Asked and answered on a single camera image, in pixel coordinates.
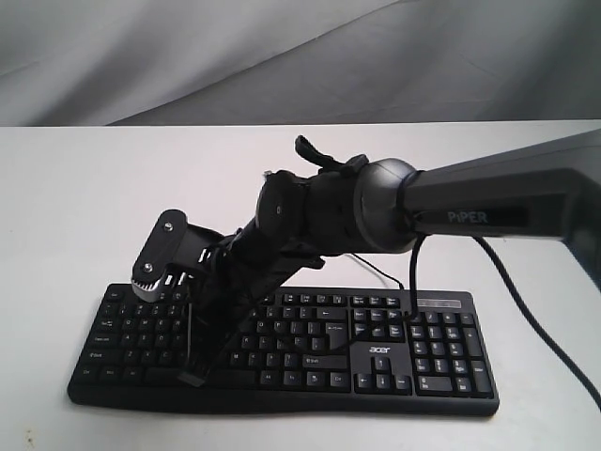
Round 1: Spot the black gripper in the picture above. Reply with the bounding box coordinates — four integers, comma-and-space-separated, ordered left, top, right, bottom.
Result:
178, 225, 324, 387

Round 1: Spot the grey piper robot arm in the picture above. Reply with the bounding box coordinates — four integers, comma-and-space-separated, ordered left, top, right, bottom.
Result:
182, 131, 600, 386

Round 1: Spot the black acer keyboard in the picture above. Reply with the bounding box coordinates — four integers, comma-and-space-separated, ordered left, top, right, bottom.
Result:
68, 284, 500, 416

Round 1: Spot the grey backdrop cloth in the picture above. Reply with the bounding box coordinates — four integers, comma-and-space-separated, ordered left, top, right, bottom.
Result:
1, 1, 600, 126

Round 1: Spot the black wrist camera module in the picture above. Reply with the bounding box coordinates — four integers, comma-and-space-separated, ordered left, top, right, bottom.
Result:
131, 210, 224, 303

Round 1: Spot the black USB cable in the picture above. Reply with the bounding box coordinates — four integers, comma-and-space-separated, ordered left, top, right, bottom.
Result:
262, 169, 406, 291

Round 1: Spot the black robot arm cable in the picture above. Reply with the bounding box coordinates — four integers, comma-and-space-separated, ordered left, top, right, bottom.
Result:
323, 234, 601, 414

